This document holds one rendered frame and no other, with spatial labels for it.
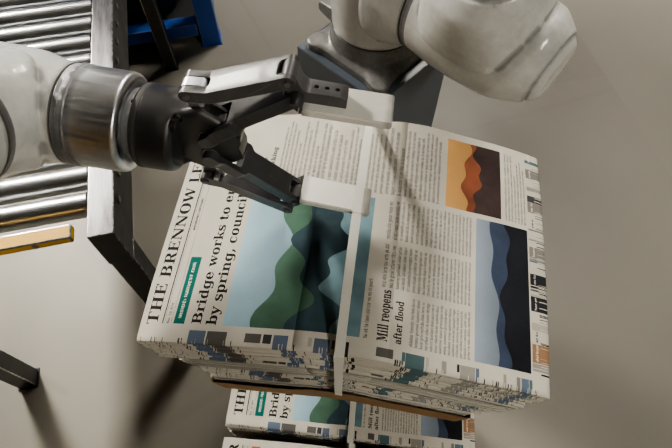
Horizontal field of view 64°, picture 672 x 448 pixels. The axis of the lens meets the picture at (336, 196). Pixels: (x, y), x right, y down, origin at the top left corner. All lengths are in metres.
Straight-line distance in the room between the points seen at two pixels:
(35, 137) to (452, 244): 0.40
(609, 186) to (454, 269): 1.71
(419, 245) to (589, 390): 1.37
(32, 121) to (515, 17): 0.53
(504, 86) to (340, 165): 0.27
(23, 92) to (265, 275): 0.27
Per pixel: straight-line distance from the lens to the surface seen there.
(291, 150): 0.63
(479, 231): 0.61
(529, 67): 0.75
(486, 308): 0.58
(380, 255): 0.55
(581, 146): 2.32
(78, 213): 1.16
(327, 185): 0.54
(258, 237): 0.58
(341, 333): 0.51
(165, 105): 0.47
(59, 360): 1.95
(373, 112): 0.42
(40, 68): 0.51
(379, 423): 0.88
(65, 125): 0.49
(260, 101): 0.43
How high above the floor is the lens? 1.69
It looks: 59 degrees down
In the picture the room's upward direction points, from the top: straight up
